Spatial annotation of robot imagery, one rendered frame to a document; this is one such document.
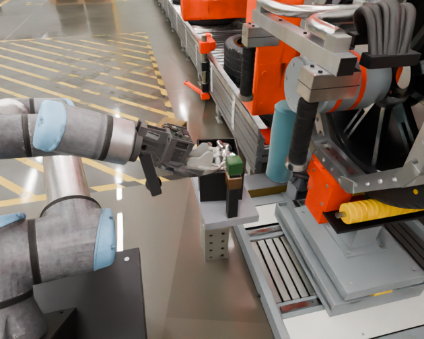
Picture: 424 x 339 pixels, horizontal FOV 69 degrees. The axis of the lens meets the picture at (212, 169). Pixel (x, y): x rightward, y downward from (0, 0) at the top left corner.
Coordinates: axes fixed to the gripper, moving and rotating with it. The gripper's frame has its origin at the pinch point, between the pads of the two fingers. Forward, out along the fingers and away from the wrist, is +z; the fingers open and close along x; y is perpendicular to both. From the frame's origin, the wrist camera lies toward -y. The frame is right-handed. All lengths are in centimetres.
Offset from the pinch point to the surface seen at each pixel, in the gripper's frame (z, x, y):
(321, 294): 58, -9, -35
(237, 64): 72, 149, 3
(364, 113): 41.0, 6.9, 23.9
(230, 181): 9.8, 4.5, -5.2
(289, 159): 8.3, -11.5, 12.6
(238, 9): 96, 240, 35
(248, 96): 12.5, 20.6, 14.1
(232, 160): 8.1, 6.0, 0.5
